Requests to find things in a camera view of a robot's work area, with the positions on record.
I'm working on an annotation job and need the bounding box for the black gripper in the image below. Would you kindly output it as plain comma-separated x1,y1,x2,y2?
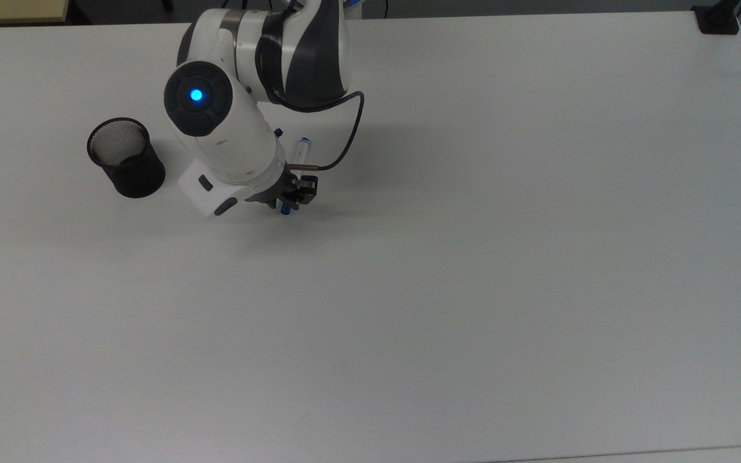
245,163,319,214

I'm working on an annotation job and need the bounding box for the yellowish wooden board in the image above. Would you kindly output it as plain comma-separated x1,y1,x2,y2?
0,0,70,28

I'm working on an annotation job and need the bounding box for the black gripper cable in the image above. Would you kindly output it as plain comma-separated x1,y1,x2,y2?
279,90,366,173

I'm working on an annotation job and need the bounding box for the black camera pole clamp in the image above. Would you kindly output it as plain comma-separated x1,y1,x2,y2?
692,0,741,35

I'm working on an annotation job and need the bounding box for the blue capped white marker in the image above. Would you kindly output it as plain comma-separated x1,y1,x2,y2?
279,136,312,215

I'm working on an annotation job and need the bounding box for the black mesh pen cup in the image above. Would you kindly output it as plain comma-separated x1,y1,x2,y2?
86,116,167,199

